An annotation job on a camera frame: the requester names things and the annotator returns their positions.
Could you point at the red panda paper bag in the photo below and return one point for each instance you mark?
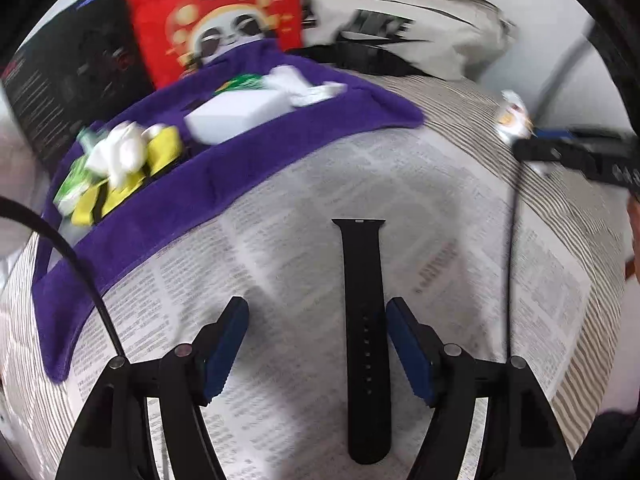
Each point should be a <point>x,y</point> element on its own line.
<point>210,15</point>

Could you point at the white glove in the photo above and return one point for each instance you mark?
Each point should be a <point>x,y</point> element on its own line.
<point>305,87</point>

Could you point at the newspaper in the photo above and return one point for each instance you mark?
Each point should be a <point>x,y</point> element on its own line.
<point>300,220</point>

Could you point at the green tissue pack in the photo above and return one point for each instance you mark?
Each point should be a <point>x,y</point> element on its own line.
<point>70,185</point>

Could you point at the green sachet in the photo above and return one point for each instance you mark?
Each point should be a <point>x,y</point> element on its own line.
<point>240,82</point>

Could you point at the black cardboard box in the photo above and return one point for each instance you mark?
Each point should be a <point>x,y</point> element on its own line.
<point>75,85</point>

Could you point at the purple towel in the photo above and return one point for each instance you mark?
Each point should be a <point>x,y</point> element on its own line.
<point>280,155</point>

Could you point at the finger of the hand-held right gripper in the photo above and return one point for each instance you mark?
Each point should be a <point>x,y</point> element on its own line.
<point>555,134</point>
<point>575,157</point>

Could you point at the dark cloth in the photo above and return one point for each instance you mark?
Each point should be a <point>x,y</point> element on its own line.
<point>612,450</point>

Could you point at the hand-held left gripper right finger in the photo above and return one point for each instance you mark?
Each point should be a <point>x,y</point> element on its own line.
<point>410,350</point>

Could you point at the beige bag with black logo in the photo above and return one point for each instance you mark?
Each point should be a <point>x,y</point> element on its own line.
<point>400,25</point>

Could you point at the mint green cloth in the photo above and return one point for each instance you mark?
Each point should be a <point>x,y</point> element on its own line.
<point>120,155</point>

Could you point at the yellow mesh pouch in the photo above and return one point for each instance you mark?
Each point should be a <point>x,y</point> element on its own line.
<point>162,147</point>

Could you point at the orange print wipe packet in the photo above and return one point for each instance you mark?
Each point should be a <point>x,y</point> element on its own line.
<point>512,117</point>

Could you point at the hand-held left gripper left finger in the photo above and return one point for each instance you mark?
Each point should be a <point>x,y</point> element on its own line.
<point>227,345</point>

